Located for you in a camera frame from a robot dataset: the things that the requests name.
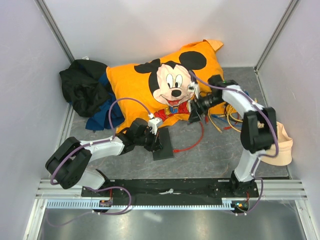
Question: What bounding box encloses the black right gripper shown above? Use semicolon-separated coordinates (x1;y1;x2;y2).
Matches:
187;93;225;126

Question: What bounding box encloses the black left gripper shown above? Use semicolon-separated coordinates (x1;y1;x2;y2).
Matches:
135;128;163;153

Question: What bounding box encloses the yellow ethernet cable short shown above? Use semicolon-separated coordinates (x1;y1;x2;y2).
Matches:
206;102;242;134

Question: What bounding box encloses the black network switch box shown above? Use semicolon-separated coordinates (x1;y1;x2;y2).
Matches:
152;127;174;161

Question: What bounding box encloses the red ethernet cable bottom port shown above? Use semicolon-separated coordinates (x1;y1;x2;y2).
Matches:
172;121;205;154

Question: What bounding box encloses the red ethernet cable port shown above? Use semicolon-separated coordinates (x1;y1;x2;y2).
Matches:
172;121;205;154
204;116;242;131

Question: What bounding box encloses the red ethernet cable top port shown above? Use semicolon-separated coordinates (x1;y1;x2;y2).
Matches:
204;116;242;131

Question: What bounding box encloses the black power cable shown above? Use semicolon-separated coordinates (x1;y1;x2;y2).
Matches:
222;103;241;121

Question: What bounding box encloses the yellow ethernet cable long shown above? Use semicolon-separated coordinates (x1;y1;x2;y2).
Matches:
225;104;243;133

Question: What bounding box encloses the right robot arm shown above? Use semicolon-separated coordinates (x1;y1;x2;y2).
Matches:
187;72;278;197

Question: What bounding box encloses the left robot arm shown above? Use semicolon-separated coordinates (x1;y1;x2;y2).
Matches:
45;117;163;197

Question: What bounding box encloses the orange Mickey Mouse pillow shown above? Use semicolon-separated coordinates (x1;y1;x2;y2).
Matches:
106;39;224;132

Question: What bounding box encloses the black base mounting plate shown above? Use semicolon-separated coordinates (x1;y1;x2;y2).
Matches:
81;177;259;208

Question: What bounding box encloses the black and blue clothing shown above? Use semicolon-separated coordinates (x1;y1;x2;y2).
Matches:
59;59;125;131

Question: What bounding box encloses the beige bucket hat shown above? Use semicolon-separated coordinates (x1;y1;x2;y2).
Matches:
259;121;293;166

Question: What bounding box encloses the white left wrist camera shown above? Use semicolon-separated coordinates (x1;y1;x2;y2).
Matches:
148;117;163;135

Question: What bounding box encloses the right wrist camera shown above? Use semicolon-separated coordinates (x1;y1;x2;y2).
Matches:
187;80;200;99

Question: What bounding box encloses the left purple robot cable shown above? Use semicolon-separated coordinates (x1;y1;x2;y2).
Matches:
46;97;153;228

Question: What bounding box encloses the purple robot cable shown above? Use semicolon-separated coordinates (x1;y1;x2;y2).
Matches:
46;97;153;228
189;71;280;217

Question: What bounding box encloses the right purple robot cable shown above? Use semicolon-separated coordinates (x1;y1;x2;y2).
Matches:
189;71;280;217

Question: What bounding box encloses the grey slotted cable duct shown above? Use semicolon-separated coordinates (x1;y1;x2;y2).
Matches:
46;198;240;211

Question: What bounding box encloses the aluminium rail frame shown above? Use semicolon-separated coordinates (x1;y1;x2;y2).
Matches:
23;0;320;240

